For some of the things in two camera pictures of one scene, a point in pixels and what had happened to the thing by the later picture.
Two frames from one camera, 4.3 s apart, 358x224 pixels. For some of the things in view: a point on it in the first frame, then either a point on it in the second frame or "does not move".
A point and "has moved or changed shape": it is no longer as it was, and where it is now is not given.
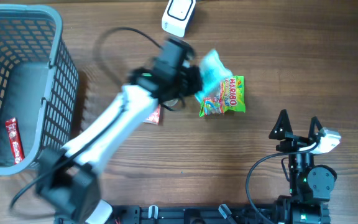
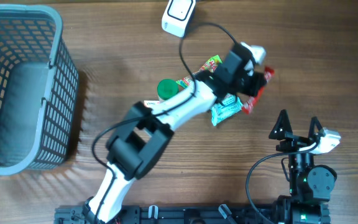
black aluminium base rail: [185, 214] does not move
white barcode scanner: [178, 17] does not move
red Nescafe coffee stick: [15, 140] -> [252, 101]
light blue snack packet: [212, 71] has moved or changed shape
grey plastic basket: [27, 73] does not move
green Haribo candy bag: [230, 98] -> [210, 66]
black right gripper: [294, 142] does not move
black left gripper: [194, 84] -> [259, 83]
